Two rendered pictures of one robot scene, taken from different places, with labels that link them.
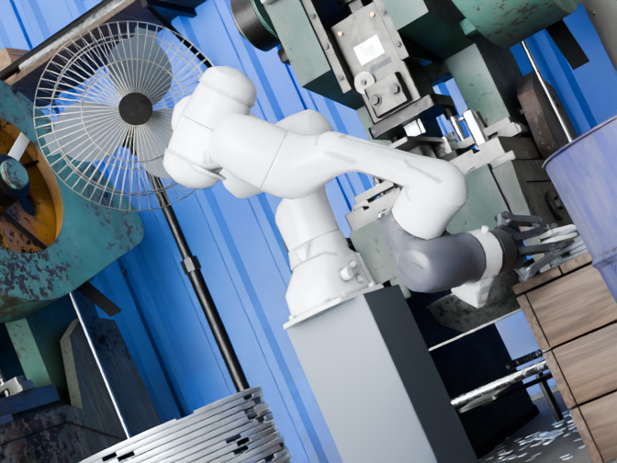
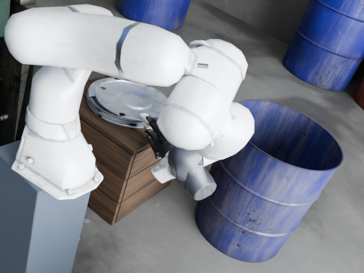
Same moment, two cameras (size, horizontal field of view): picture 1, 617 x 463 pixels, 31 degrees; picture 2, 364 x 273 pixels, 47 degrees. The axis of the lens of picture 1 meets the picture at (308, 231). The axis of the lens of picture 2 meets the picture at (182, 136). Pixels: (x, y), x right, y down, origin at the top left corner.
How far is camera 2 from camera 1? 2.22 m
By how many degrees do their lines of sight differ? 93
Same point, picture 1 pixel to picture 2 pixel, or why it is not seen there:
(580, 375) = (129, 189)
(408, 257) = (210, 187)
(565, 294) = (145, 154)
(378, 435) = (56, 246)
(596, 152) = (318, 177)
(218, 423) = not seen: outside the picture
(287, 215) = (71, 99)
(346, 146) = not seen: hidden behind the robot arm
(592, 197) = (299, 187)
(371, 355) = (80, 201)
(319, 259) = (81, 139)
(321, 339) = not seen: hidden behind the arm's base
